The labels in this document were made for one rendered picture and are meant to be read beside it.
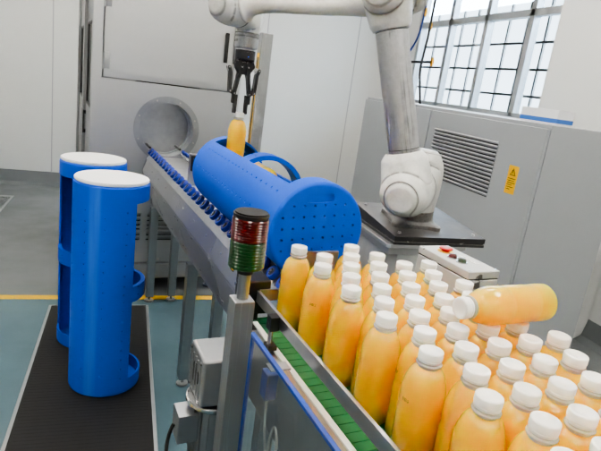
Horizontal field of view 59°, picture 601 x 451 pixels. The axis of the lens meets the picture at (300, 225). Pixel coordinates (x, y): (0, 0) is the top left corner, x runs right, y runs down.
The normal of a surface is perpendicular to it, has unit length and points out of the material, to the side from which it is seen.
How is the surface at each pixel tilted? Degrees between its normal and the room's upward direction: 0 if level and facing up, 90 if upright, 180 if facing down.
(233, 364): 90
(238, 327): 90
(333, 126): 90
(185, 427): 90
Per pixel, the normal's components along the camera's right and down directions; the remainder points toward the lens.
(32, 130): 0.29, 0.29
